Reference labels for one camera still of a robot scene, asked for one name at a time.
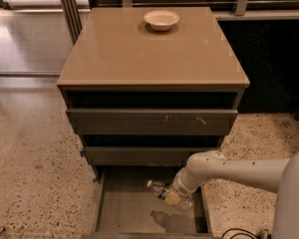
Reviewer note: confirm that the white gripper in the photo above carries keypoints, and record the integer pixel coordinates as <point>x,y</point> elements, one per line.
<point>181,188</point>

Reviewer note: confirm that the clear plastic water bottle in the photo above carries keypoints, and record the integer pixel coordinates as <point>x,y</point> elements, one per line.
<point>160,189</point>

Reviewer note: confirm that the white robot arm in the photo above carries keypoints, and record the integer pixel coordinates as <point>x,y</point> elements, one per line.
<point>280,176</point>

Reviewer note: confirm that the bottom open grey drawer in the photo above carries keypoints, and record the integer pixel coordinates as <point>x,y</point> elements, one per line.
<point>126,209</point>

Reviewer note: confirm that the middle grey drawer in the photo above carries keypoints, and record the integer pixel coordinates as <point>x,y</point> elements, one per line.
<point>140,156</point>

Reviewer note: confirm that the top grey drawer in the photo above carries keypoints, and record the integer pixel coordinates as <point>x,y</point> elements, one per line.
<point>151,121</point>

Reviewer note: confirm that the tan drawer cabinet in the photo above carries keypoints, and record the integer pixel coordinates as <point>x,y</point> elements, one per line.
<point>120,62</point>

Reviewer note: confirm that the blue tape piece lower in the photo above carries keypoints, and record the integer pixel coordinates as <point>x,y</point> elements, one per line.
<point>95,180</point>

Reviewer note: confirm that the grey power strip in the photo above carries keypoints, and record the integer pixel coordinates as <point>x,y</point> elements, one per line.
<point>264,234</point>

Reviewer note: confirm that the white paper bowl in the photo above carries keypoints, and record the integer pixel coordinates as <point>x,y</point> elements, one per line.
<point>161,20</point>

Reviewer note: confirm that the metal frame post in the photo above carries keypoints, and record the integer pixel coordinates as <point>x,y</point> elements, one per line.
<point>73,20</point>

